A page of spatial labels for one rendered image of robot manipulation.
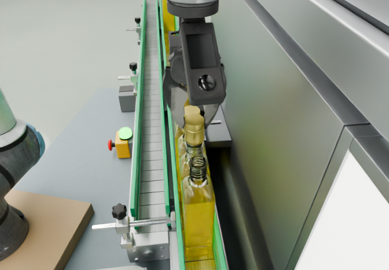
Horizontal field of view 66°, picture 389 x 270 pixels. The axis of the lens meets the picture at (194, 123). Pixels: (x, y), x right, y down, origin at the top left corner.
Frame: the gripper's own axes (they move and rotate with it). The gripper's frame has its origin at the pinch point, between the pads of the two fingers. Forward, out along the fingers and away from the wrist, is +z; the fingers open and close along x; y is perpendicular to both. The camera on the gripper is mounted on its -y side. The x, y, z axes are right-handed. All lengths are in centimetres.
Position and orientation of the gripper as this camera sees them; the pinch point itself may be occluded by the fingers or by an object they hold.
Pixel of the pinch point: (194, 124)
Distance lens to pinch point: 51.3
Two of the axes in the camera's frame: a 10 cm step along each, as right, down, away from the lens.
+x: -9.9, 0.7, -0.8
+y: -1.1, -6.2, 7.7
